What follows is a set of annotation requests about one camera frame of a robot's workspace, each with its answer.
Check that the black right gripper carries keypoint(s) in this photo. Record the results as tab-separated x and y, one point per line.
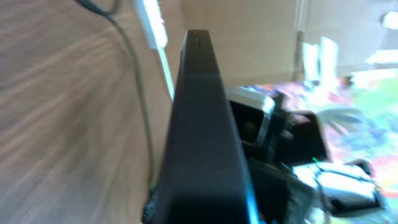
292	139

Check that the Samsung Galaxy smartphone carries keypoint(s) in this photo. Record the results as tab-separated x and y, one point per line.
204	176

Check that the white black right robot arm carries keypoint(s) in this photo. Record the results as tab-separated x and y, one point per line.
345	190

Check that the cardboard back panel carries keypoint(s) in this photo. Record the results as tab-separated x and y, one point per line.
259	42

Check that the white power strip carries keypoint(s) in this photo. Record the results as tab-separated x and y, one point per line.
150	16

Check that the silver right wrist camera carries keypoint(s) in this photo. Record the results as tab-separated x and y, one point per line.
252	112

